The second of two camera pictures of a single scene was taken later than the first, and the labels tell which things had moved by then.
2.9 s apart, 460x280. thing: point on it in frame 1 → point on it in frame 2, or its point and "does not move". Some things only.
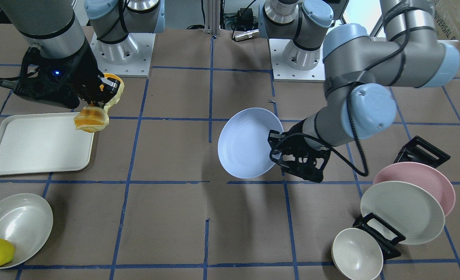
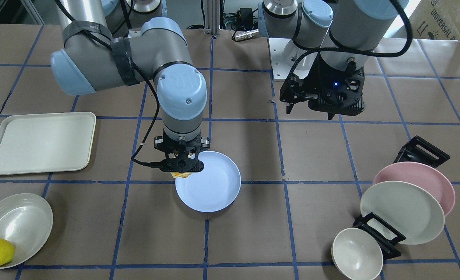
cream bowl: (355, 256) does not move
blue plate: (243, 149) → (214, 189)
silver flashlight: (254, 34) does not move
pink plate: (426, 176) does not move
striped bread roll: (92, 118) → (183, 175)
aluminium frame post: (213, 27) does not move
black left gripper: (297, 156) → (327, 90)
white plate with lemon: (25, 220) does not move
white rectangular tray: (40, 143) does not move
